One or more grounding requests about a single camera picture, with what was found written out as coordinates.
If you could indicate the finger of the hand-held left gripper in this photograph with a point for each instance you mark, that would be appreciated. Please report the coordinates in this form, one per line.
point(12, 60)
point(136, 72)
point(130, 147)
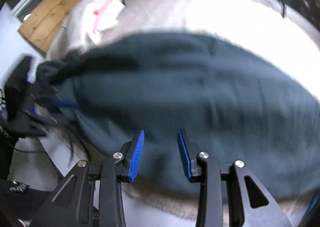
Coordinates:
point(57, 104)
point(32, 127)

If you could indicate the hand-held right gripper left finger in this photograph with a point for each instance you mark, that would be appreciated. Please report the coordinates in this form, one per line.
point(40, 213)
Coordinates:
point(136, 157)

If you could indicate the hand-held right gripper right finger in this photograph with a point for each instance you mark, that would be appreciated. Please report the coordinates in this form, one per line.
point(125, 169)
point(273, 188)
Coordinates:
point(185, 157)

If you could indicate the dark green pants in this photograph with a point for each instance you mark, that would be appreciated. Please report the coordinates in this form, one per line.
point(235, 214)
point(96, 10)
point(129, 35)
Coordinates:
point(200, 92)

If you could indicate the person's black sparkly clothing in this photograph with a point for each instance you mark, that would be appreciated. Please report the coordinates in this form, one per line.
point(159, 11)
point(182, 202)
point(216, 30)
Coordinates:
point(17, 187)

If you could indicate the pine wood board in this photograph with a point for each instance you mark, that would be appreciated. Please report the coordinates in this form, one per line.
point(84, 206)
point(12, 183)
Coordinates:
point(47, 19)

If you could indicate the beige ribbed sweater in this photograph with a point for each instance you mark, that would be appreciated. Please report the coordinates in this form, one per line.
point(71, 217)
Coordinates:
point(75, 21)

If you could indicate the white garment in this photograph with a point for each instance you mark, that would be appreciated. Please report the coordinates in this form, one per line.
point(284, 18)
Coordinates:
point(112, 19)

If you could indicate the pink garment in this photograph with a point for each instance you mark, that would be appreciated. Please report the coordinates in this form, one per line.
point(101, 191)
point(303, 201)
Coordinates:
point(105, 8)

